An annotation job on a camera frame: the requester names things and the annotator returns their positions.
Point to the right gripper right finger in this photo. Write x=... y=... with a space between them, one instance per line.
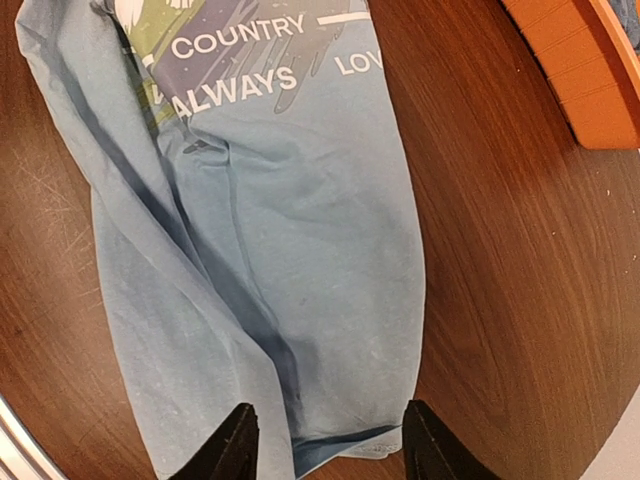
x=433 y=452

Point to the orange plastic basin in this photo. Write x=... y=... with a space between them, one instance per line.
x=591 y=65

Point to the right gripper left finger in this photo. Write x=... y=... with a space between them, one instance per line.
x=230 y=453

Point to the dark blue garment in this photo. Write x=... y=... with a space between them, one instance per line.
x=627 y=14

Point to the aluminium front rail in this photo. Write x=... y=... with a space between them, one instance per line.
x=21 y=456

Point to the light blue printed t-shirt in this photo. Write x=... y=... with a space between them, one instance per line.
x=256 y=230

